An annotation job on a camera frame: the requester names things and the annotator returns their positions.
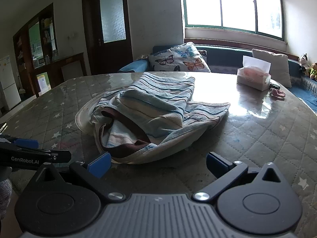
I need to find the beige pillow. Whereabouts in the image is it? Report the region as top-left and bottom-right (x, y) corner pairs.
(252, 49), (292, 88)

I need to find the dark wooden cabinet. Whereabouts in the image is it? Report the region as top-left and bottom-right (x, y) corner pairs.
(13, 2), (87, 98)

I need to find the pink soft toy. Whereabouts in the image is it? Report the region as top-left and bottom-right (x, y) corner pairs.
(270, 88), (286, 100)

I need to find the blue cushion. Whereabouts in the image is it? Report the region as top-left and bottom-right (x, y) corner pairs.
(118, 59), (149, 74)

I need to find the round built-in induction cooker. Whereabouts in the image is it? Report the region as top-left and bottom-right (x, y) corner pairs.
(75, 96), (102, 135)

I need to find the blue striped shirt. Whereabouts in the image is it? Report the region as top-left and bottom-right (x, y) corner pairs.
(90, 72), (231, 164)

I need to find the pink tissue box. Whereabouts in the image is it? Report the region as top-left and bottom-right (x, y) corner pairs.
(236, 56), (271, 91)

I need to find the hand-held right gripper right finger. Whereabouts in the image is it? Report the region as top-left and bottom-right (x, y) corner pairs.
(193, 152), (289, 202)

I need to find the black and white cow plush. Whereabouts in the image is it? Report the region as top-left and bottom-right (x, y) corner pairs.
(298, 54), (310, 76)

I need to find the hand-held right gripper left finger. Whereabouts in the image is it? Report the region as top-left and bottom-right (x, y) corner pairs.
(29, 151), (127, 202)

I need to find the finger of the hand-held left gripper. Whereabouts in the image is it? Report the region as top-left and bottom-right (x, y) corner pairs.
(0, 122), (39, 150)
(46, 150), (72, 164)

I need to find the brown plush with green shirt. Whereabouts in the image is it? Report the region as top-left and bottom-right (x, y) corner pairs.
(309, 61), (317, 81)

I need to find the dark wooden glass door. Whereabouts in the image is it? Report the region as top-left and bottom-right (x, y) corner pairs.
(81, 0), (133, 75)

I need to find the blue corner sofa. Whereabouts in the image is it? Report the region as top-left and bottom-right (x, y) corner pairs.
(118, 43), (317, 116)

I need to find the white refrigerator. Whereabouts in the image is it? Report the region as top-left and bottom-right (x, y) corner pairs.
(0, 55), (22, 111)

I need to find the butterfly print pillow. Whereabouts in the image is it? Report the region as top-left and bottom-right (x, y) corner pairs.
(148, 42), (211, 73)

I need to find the green framed window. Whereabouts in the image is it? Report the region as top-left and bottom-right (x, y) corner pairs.
(181, 0), (286, 40)

